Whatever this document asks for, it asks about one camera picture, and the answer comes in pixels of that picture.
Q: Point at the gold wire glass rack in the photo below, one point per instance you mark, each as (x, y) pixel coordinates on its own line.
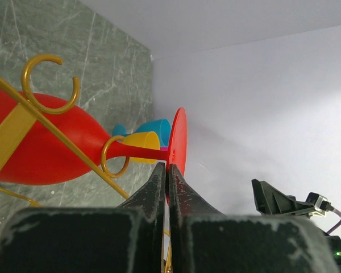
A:
(128, 238)

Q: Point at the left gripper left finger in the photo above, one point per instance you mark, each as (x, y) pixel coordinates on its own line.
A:
(127, 238)

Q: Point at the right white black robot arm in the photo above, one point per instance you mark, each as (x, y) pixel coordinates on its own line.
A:
(334, 241)

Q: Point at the red plastic wine glass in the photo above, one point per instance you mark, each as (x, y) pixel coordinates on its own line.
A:
(46, 140)

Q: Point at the blue plastic wine glass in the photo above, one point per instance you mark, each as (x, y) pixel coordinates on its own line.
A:
(161, 127)

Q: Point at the yellow plastic wine glass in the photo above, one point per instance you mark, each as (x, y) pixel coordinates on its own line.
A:
(148, 140)

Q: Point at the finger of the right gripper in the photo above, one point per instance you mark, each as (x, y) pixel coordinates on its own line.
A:
(270, 201)

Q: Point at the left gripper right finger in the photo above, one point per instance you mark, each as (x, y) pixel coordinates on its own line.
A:
(205, 240)

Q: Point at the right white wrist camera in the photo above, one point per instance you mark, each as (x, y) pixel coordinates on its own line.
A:
(320, 205)

